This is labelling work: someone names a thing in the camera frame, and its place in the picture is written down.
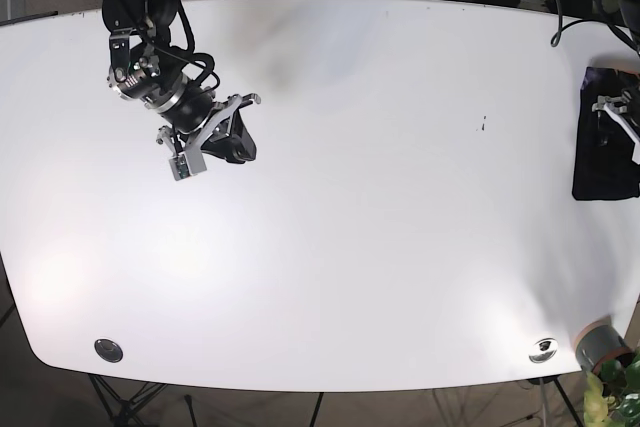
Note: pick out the silver table grommet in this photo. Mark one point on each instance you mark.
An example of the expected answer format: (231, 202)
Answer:
(543, 350)
(108, 350)

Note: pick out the left silver table grommet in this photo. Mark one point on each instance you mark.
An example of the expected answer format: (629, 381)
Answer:
(108, 350)

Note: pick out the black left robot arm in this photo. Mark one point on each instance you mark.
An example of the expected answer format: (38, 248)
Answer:
(621, 18)

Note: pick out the right silver table grommet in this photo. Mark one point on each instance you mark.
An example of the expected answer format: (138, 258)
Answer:
(543, 350)

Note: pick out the green potted plant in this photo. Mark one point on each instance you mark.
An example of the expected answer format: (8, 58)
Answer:
(611, 398)

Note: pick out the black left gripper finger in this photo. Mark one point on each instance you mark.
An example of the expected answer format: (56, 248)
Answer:
(620, 110)

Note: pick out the grey plant pot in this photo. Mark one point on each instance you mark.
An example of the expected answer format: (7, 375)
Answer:
(600, 342)

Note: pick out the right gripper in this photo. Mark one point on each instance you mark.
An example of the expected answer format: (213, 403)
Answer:
(142, 73)

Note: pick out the black T-shirt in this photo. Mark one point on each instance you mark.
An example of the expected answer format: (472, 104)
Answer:
(603, 168)

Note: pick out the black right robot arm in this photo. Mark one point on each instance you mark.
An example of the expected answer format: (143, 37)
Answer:
(164, 25)

